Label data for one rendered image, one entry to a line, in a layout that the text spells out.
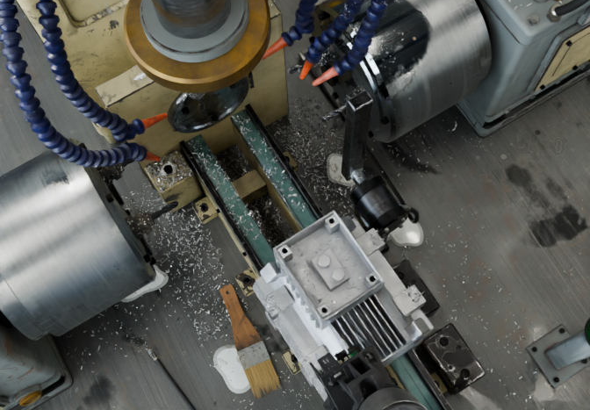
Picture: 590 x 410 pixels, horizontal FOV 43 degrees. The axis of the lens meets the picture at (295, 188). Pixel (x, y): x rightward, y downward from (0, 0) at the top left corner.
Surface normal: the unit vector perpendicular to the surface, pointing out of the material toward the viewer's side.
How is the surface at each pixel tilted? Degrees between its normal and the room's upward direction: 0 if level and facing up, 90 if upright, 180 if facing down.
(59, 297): 58
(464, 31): 36
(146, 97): 90
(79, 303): 70
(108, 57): 90
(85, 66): 90
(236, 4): 0
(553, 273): 0
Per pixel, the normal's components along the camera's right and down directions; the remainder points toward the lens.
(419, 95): 0.45, 0.54
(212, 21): 0.58, 0.76
